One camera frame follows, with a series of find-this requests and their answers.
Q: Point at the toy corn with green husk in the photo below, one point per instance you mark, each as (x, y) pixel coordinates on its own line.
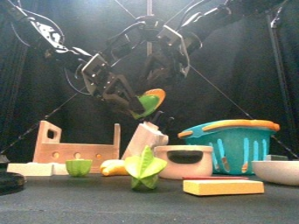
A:
(150, 102)

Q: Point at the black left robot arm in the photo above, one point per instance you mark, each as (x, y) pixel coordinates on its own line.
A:
(43, 32)

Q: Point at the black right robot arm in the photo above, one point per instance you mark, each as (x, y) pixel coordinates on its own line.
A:
(226, 14)

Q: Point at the green toy husk leaves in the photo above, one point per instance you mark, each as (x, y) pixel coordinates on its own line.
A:
(145, 167)

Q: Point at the wooden toy crate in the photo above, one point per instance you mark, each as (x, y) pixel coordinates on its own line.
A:
(74, 151)

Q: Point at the yellow toy banana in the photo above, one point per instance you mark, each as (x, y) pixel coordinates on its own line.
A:
(113, 168)

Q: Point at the small green cup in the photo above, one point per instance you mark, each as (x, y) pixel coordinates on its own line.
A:
(79, 167)

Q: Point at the teal basket with orange rim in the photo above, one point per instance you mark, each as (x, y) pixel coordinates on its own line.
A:
(238, 145)

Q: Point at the white flat block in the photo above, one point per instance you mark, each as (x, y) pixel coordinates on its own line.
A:
(30, 169)

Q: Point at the red flat strip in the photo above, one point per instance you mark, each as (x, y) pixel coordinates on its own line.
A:
(214, 177)

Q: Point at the black round object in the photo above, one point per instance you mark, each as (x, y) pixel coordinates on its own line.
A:
(11, 183)

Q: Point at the yellow sponge block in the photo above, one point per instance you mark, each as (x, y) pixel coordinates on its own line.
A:
(223, 187)

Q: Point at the grey small block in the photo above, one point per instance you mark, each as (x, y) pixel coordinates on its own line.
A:
(277, 157)

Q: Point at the white bowl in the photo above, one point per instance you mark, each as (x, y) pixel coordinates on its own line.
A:
(278, 172)

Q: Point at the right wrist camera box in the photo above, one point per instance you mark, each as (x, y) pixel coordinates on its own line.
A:
(150, 27)

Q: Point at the grey vertical frame pole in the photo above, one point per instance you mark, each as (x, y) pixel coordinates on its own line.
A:
(149, 7)

